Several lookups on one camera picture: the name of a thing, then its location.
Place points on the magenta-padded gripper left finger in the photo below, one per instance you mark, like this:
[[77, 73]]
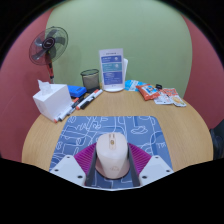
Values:
[[68, 168]]

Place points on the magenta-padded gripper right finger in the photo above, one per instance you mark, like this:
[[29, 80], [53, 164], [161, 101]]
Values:
[[155, 168]]

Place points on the blue patterned mouse pad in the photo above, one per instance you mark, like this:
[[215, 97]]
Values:
[[80, 128]]

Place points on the white marker red cap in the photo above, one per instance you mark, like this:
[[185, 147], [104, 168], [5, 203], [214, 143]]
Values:
[[88, 100], [65, 112]]

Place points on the black marker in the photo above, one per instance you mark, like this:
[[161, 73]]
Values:
[[78, 103]]

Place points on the white tissue box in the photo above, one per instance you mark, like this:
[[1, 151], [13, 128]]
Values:
[[53, 100]]

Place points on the small yellow snack packet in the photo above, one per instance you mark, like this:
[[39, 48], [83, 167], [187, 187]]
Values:
[[178, 101]]

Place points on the white orange snack packet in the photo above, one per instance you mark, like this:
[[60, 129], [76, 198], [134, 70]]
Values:
[[165, 95]]

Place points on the blue whiteboard eraser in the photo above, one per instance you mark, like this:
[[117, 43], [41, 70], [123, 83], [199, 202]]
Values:
[[77, 91]]

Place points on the blue snack packet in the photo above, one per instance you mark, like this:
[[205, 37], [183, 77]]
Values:
[[132, 85]]

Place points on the black mesh pen cup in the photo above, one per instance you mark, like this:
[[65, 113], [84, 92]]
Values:
[[90, 80]]

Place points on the acrylic sign stand blue print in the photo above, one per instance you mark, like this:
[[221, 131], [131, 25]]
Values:
[[111, 70]]

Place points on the black standing fan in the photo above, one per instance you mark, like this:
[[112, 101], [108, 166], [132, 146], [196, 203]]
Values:
[[48, 43]]

